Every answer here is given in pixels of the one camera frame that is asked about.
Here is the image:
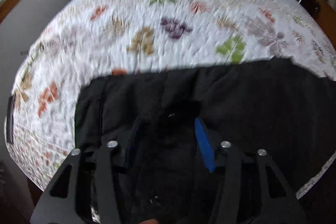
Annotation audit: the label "black pants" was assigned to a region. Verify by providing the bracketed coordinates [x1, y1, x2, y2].
[75, 58, 335, 223]

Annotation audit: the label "floral white quilt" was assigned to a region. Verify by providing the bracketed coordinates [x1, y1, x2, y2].
[6, 0, 335, 190]

